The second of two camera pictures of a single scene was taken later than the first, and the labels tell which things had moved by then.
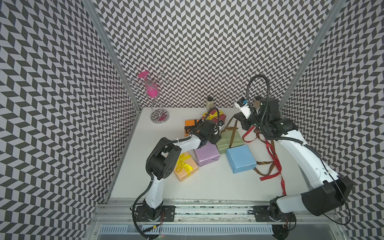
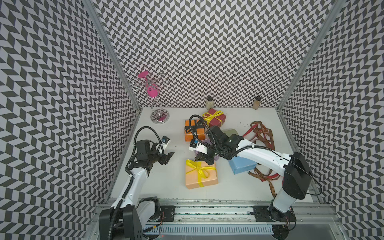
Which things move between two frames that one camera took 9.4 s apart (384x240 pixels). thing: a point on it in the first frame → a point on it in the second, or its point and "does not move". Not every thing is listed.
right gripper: [246, 126] → [202, 156]
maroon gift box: [213, 115] does not move
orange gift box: [190, 123] does not move
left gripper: [216, 138] → [164, 159]
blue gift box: [240, 158] does not move
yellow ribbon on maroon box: [215, 115] does not move
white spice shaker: [209, 103] does not move
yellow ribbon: [181, 163] → [203, 172]
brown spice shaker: [256, 104] does not move
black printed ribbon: [191, 127] does not move
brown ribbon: [233, 128] → [264, 134]
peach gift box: [185, 166] → [198, 174]
